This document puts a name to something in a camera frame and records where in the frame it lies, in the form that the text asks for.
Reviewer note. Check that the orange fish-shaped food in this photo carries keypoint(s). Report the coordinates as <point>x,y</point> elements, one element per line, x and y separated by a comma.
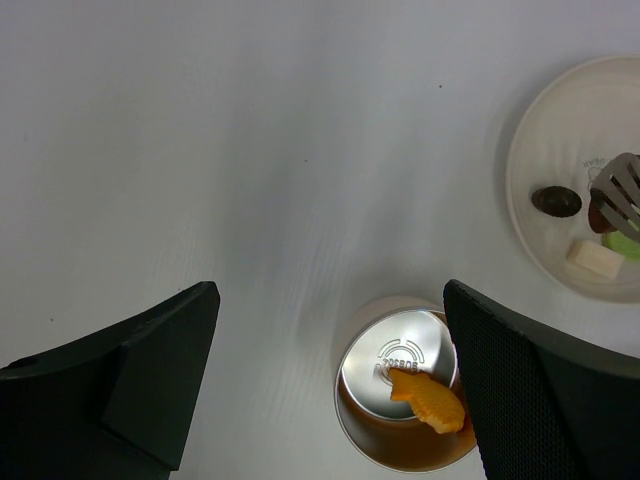
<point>431,402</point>

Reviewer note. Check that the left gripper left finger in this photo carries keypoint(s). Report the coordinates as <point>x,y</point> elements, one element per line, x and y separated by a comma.
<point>116,404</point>

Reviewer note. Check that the green round food piece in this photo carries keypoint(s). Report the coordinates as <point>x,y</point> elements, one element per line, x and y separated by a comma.
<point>621,244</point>

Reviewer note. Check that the dark brown chocolate piece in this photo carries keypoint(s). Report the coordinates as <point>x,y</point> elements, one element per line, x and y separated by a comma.
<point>557,201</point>

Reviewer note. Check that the white cube food piece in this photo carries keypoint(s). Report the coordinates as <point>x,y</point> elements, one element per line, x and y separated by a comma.
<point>596,258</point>

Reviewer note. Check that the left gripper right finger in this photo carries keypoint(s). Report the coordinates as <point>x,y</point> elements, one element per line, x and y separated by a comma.
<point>544,404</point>

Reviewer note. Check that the metal serving tongs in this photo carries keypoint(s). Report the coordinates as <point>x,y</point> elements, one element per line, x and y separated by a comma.
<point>615,194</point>

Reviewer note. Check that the cream round plate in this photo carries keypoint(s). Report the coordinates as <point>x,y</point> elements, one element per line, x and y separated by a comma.
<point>575,126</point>

